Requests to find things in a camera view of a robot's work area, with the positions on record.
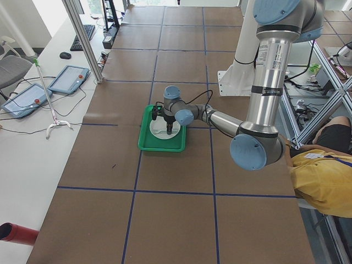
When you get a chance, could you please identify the blue teach pendant far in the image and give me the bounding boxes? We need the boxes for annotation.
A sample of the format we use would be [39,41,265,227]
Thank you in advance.
[48,65,89,95]

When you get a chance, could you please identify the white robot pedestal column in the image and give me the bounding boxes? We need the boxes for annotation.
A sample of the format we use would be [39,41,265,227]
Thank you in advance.
[233,0,259,67]

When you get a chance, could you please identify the black computer mouse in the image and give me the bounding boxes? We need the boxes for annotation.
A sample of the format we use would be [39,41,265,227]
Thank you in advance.
[59,52,72,59]

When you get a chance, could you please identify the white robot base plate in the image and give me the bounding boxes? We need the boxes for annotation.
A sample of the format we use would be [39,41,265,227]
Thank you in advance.
[217,70,291,97]

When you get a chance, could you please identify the white round plate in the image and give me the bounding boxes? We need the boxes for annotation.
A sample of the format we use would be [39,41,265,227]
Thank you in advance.
[149,117,181,140]

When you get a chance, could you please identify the aluminium frame rail right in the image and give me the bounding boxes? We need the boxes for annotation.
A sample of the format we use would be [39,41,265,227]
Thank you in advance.
[282,41,351,149]

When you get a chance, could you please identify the person in yellow shirt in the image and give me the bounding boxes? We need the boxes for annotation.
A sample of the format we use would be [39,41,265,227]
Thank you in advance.
[284,116,351,218]

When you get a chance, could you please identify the green plastic tray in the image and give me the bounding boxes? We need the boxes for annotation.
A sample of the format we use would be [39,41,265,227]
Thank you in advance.
[138,104,186,152]

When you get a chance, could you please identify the black keyboard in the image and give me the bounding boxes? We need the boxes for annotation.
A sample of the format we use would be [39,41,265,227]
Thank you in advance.
[69,24,97,52]

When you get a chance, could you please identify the pale mint plastic fork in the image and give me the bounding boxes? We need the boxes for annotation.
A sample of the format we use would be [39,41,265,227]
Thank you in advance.
[153,130,167,134]

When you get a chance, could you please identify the grey office chair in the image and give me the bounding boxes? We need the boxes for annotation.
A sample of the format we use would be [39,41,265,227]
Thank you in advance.
[1,36,32,90]

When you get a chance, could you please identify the red cylinder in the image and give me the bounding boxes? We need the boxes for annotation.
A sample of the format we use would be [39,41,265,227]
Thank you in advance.
[1,223,39,246]

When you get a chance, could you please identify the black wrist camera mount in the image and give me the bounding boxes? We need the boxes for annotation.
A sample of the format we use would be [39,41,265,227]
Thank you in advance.
[152,101,164,120]

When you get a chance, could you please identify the brown paper table cover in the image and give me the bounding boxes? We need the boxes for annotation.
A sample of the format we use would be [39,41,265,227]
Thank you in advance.
[28,7,314,263]

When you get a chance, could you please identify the aluminium frame post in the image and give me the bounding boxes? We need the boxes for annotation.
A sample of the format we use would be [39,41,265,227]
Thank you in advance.
[62,0,103,84]

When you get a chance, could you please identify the blue teach pendant near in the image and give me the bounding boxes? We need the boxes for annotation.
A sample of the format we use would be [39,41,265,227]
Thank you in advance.
[1,84,47,118]

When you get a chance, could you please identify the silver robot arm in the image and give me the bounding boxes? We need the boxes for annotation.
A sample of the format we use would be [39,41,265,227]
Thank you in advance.
[161,1,325,171]

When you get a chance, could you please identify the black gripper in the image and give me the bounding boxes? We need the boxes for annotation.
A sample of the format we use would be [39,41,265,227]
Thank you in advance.
[162,110,175,135]

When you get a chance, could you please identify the blue teach pendant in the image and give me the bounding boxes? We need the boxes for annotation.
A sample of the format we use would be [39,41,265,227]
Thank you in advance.
[48,65,89,95]
[1,84,47,118]

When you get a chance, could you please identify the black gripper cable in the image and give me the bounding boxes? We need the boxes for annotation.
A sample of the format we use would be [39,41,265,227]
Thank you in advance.
[155,90,240,138]

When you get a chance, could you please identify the white reacher grabber stick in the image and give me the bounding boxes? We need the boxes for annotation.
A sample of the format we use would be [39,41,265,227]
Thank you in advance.
[34,58,72,140]

